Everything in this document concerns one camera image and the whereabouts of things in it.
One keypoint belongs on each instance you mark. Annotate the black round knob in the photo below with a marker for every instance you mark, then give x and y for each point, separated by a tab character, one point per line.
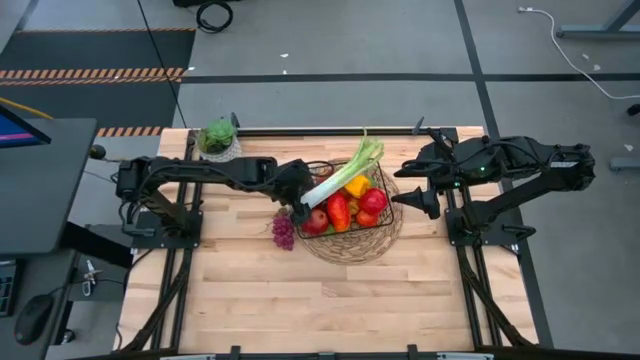
98	152

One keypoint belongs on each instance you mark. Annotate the red and orange mango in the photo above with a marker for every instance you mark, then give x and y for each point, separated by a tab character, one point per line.
338	211

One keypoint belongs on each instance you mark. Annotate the speckled crimson round fruit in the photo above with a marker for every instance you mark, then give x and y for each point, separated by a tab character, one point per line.
316	222

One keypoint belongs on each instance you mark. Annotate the grey desk foot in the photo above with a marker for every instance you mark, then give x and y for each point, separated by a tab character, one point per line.
625	164
590	33

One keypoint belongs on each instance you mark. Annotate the purple grape bunch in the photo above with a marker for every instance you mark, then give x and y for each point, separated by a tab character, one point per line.
283	232

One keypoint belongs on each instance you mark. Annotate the black side desk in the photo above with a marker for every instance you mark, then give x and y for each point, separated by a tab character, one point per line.
45	200

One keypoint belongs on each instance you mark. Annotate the yellow bell pepper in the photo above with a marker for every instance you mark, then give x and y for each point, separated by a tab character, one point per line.
357	186

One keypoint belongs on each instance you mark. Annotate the succulent in white patterned pot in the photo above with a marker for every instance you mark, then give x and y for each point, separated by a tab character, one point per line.
217	137

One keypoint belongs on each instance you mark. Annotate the black hazard-striped floor mat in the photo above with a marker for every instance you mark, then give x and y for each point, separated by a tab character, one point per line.
100	50

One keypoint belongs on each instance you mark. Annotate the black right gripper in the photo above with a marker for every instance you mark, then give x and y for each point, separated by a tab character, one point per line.
447	167

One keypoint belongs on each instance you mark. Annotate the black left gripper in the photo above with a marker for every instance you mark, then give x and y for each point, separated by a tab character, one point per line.
292	182

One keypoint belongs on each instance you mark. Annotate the round woven straw placemat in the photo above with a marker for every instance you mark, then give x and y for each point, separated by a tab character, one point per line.
360	247

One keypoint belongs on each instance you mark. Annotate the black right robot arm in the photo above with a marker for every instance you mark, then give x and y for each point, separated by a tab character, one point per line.
525	160

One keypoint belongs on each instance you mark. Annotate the black computer mouse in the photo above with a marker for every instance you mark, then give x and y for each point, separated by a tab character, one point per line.
32	317

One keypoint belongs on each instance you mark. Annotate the black wedge bracket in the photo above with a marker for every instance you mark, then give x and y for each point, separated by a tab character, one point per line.
235	120
419	126

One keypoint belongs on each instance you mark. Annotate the dark lower desk top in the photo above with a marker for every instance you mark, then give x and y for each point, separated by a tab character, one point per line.
50	270

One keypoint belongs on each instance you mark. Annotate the green white leek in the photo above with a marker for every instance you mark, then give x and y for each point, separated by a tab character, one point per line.
345	172

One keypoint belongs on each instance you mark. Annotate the black aluminium rig frame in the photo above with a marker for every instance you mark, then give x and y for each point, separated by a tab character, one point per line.
350	132

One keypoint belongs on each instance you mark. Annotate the computer monitor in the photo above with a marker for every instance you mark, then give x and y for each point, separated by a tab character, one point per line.
15	135

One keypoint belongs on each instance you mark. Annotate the black keyboard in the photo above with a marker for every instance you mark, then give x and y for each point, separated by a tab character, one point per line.
6	290

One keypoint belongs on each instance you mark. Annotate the silver carabiner clip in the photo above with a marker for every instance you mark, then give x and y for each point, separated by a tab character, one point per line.
90	275

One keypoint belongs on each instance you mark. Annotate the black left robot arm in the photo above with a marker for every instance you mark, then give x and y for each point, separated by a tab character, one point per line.
210	170

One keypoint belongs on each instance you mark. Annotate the black caster wheel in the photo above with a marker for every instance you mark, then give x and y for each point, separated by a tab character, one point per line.
635	109

